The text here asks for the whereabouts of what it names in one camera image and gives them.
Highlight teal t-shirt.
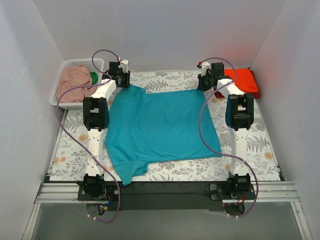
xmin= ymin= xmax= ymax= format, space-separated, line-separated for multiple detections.
xmin=105 ymin=85 xmax=221 ymax=185

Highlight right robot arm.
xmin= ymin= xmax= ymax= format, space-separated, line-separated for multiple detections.
xmin=197 ymin=61 xmax=254 ymax=200

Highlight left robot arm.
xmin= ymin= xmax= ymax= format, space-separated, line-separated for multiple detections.
xmin=82 ymin=59 xmax=130 ymax=200

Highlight green garment in basket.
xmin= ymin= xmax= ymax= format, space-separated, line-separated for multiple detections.
xmin=90 ymin=72 xmax=99 ymax=85

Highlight white plastic laundry basket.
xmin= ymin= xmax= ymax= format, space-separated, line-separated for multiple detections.
xmin=49 ymin=58 xmax=105 ymax=110

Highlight pink crumpled garment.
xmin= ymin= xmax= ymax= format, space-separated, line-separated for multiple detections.
xmin=57 ymin=64 xmax=97 ymax=103

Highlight folded dark red t-shirt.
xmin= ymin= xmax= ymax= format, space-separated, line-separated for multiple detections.
xmin=213 ymin=69 xmax=261 ymax=100

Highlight floral patterned table mat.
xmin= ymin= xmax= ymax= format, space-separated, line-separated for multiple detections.
xmin=48 ymin=71 xmax=280 ymax=182

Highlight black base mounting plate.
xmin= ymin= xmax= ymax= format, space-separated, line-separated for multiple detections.
xmin=77 ymin=180 xmax=256 ymax=211

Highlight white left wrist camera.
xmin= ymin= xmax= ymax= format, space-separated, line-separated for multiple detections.
xmin=119 ymin=59 xmax=129 ymax=74

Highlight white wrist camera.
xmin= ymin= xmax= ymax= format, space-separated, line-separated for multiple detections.
xmin=119 ymin=59 xmax=129 ymax=74
xmin=197 ymin=61 xmax=211 ymax=77

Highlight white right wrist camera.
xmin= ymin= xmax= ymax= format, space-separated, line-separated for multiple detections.
xmin=197 ymin=61 xmax=211 ymax=77

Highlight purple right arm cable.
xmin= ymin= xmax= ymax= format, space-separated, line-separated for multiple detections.
xmin=198 ymin=57 xmax=259 ymax=219

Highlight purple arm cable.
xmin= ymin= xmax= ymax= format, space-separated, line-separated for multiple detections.
xmin=56 ymin=49 xmax=123 ymax=223
xmin=198 ymin=57 xmax=259 ymax=219

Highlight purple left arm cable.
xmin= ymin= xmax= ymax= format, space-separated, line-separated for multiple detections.
xmin=56 ymin=49 xmax=123 ymax=223

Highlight aluminium frame rail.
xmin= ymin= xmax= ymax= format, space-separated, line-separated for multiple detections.
xmin=35 ymin=181 xmax=300 ymax=203

